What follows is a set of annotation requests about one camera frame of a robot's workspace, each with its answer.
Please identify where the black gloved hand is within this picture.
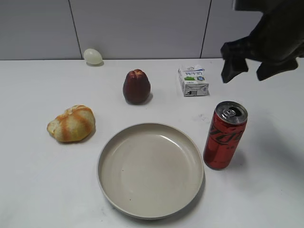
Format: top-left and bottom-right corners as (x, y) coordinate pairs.
(220, 0), (304, 83)

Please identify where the red cola can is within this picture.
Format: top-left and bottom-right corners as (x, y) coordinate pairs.
(203, 101), (248, 170)

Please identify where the beige round plate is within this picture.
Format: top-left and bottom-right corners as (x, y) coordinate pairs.
(97, 123), (204, 220)

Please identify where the small white milk carton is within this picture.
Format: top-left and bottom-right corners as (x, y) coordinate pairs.
(178, 65), (209, 97)

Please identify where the dark red wax apple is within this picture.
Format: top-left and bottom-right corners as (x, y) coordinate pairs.
(123, 69), (151, 104)

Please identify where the white egg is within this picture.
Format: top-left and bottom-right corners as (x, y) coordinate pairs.
(83, 48), (103, 65)

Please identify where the orange striped bread roll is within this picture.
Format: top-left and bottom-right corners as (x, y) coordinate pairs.
(47, 105), (95, 143)

